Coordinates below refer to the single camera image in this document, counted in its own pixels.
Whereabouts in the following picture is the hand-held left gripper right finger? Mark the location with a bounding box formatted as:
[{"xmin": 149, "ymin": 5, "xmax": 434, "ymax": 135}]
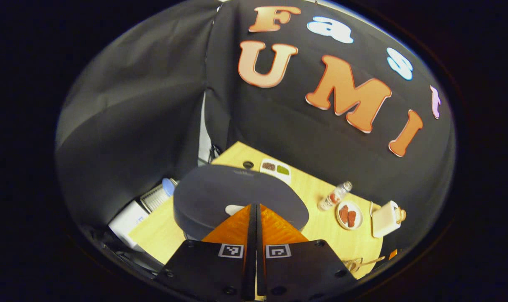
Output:
[{"xmin": 257, "ymin": 203, "xmax": 358, "ymax": 302}]

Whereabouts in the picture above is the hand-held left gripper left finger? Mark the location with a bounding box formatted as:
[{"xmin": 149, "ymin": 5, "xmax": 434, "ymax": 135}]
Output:
[{"xmin": 156, "ymin": 203, "xmax": 257, "ymax": 302}]

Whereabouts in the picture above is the metal wire chopstick holder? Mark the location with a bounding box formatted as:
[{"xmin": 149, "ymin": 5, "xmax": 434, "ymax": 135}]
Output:
[{"xmin": 344, "ymin": 257, "xmax": 374, "ymax": 273}]

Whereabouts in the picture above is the dark grey rice cooker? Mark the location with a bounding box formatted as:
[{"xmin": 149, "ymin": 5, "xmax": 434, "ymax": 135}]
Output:
[{"xmin": 173, "ymin": 164, "xmax": 310, "ymax": 242}]

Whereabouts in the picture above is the white toaster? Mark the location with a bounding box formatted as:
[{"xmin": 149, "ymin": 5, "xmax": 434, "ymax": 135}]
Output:
[{"xmin": 371, "ymin": 200, "xmax": 402, "ymax": 239}]

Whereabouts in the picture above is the white round plate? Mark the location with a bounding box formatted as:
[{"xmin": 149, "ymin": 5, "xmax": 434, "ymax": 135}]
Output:
[{"xmin": 336, "ymin": 200, "xmax": 364, "ymax": 231}]

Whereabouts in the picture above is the clear plastic drink bottle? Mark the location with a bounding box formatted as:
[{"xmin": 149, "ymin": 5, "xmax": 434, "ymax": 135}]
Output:
[{"xmin": 317, "ymin": 181, "xmax": 353, "ymax": 211}]

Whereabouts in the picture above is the white divided bean dish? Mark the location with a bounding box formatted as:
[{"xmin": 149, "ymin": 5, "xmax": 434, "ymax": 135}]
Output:
[{"xmin": 259, "ymin": 158, "xmax": 292, "ymax": 185}]

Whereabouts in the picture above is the pale blue round lid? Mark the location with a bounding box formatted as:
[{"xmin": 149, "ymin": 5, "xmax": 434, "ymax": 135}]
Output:
[{"xmin": 162, "ymin": 178, "xmax": 179, "ymax": 198}]

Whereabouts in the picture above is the white grille panel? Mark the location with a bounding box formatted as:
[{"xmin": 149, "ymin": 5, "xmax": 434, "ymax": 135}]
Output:
[{"xmin": 140, "ymin": 184, "xmax": 171, "ymax": 213}]

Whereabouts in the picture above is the white box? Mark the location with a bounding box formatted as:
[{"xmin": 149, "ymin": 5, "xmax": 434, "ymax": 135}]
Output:
[{"xmin": 109, "ymin": 200, "xmax": 150, "ymax": 249}]

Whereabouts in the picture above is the black backdrop cloth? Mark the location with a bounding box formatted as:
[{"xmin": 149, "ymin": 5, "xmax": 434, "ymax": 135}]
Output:
[{"xmin": 55, "ymin": 0, "xmax": 456, "ymax": 269}]

